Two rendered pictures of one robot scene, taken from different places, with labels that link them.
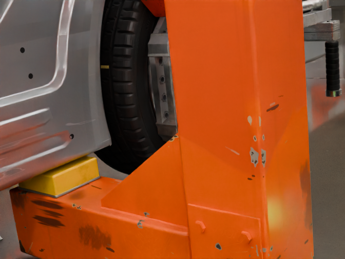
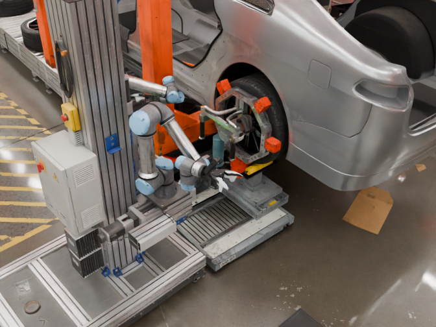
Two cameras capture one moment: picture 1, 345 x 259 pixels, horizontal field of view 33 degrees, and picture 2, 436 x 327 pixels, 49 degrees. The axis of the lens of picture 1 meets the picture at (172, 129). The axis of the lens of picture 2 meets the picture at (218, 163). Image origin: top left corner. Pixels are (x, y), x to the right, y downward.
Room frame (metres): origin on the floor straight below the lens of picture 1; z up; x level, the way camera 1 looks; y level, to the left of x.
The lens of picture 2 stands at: (1.87, -3.16, 2.75)
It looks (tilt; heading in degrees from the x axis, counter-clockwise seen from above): 37 degrees down; 99
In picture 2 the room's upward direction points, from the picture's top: 2 degrees clockwise
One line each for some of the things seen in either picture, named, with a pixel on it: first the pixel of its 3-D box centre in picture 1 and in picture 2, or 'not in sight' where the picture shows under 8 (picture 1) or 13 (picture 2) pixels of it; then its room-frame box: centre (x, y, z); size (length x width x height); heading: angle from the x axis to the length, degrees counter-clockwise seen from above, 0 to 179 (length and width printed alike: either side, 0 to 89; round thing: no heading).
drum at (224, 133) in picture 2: not in sight; (234, 129); (1.52, -0.21, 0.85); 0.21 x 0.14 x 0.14; 50
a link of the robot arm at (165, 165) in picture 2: not in sight; (163, 170); (1.19, -0.96, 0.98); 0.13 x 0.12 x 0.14; 68
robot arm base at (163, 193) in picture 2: not in sight; (164, 184); (1.20, -0.96, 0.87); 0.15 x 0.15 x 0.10
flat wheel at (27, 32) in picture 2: not in sight; (50, 32); (-1.16, 2.20, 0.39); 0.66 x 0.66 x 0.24
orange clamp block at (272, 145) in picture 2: not in sight; (272, 145); (1.81, -0.36, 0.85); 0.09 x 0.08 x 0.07; 140
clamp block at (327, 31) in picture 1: (320, 30); (236, 137); (1.56, -0.43, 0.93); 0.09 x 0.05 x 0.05; 50
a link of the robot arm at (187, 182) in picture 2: not in sight; (189, 178); (1.40, -1.16, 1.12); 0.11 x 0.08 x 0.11; 68
